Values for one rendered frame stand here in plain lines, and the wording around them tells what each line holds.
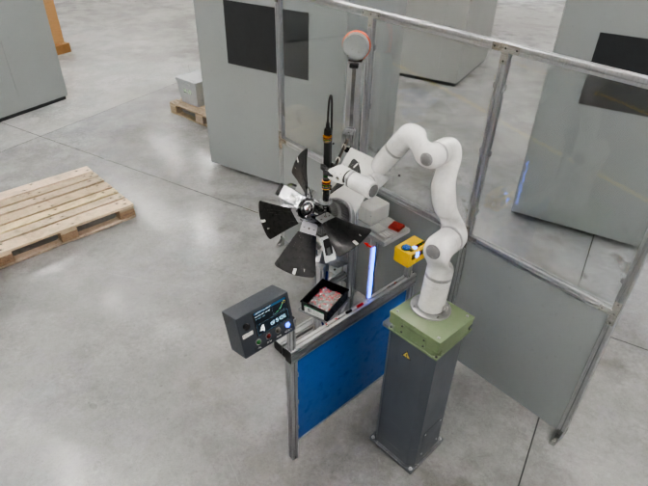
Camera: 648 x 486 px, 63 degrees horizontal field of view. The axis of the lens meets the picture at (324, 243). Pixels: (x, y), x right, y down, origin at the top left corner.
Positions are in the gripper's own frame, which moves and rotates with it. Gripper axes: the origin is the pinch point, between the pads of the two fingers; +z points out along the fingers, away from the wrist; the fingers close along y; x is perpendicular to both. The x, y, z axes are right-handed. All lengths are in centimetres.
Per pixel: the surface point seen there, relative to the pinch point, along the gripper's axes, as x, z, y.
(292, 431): -122, -39, -55
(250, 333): -31, -42, -78
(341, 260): -51, -13, 1
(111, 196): -136, 275, -16
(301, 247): -44.6, 3.0, -13.9
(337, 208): -31.6, 3.8, 12.9
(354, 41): 42, 40, 56
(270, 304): -24, -40, -67
